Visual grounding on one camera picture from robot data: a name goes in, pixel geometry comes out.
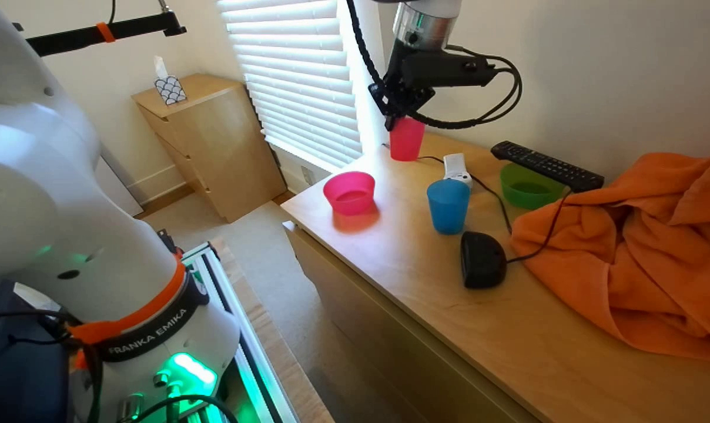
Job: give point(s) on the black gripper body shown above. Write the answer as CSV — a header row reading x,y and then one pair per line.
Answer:
x,y
416,73

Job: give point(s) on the pink plastic cup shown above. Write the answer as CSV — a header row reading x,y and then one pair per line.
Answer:
x,y
408,141

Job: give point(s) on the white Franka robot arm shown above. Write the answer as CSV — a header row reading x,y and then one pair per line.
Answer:
x,y
49,212

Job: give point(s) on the blue plastic cup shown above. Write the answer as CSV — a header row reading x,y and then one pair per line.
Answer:
x,y
450,209

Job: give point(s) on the white power adapter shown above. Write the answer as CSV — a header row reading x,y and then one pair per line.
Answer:
x,y
457,167

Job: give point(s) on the pink plastic bowl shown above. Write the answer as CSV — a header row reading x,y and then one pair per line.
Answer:
x,y
350,194

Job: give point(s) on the white window blinds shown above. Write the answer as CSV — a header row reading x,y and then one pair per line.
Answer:
x,y
297,84

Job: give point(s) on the green plastic bowl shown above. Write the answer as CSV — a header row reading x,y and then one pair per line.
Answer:
x,y
528,190

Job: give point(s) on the black remote control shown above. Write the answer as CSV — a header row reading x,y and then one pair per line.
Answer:
x,y
545,164

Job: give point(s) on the black round smart speaker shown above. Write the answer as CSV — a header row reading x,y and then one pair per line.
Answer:
x,y
479,261

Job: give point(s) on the light wooden side cabinet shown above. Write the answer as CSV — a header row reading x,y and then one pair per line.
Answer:
x,y
215,149

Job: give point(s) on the light wooden dresser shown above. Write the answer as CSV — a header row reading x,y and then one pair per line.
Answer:
x,y
356,312

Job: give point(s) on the patterned tissue box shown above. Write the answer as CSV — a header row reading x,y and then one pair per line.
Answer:
x,y
169,87

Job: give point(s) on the orange towel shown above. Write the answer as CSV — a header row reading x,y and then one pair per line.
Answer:
x,y
644,258

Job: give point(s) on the dark blue box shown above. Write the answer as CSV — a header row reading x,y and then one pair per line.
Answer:
x,y
15,367

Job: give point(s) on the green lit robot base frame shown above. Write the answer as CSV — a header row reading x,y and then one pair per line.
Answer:
x,y
250,367

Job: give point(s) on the black camera boom orange tape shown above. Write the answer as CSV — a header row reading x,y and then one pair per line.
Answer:
x,y
104,33

